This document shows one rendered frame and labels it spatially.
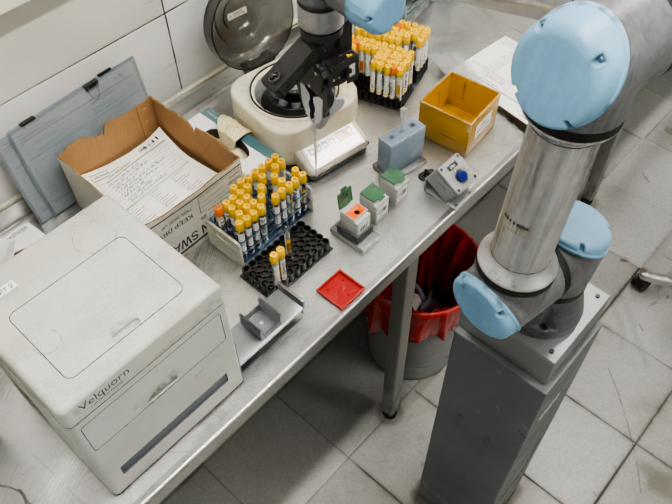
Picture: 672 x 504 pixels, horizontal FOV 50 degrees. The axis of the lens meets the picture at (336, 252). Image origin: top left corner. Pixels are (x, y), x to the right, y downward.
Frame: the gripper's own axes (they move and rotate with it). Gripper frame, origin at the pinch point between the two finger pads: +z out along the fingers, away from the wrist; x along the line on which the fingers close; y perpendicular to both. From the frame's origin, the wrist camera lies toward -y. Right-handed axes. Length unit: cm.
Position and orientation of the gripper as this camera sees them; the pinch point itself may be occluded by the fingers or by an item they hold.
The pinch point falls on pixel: (314, 123)
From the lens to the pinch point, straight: 132.4
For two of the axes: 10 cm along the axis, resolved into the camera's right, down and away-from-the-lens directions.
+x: -6.3, -6.1, 4.8
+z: 0.1, 6.2, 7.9
